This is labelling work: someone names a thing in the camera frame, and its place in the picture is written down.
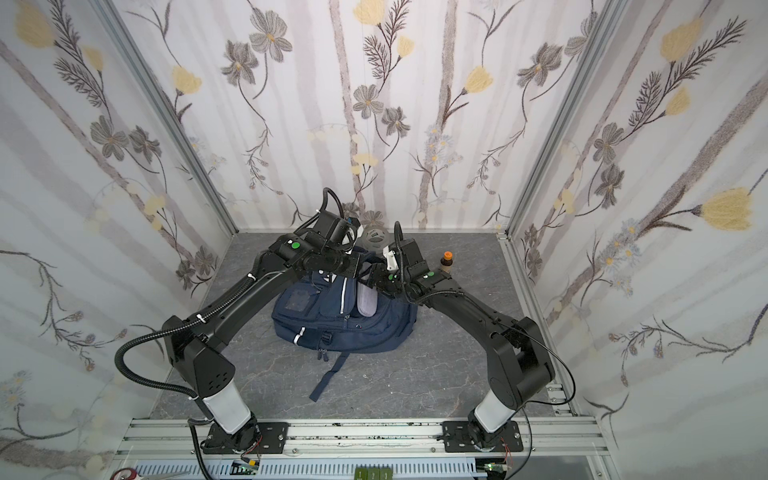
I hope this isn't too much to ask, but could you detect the navy blue student backpack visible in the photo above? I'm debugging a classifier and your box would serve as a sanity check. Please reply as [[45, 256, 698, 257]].
[[271, 270, 418, 402]]

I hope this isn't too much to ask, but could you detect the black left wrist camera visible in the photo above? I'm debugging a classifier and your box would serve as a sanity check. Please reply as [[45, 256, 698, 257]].
[[310, 210, 362, 246]]

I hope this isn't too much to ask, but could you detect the purple cylindrical case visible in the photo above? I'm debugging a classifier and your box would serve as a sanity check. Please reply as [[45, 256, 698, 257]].
[[356, 283, 378, 318]]

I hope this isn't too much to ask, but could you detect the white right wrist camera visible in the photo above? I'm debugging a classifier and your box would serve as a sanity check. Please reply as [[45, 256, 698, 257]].
[[382, 246, 399, 272]]

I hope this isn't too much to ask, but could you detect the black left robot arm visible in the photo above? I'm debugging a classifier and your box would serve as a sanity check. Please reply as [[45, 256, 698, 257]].
[[164, 234, 364, 453]]

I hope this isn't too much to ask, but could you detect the brown bottle with orange cap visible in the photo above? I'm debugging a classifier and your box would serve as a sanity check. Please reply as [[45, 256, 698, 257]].
[[440, 251, 454, 272]]

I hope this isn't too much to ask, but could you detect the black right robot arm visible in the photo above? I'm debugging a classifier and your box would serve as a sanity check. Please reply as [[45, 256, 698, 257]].
[[365, 239, 555, 448]]

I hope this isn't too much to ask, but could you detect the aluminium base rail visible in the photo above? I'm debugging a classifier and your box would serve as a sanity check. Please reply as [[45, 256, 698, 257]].
[[103, 415, 620, 479]]

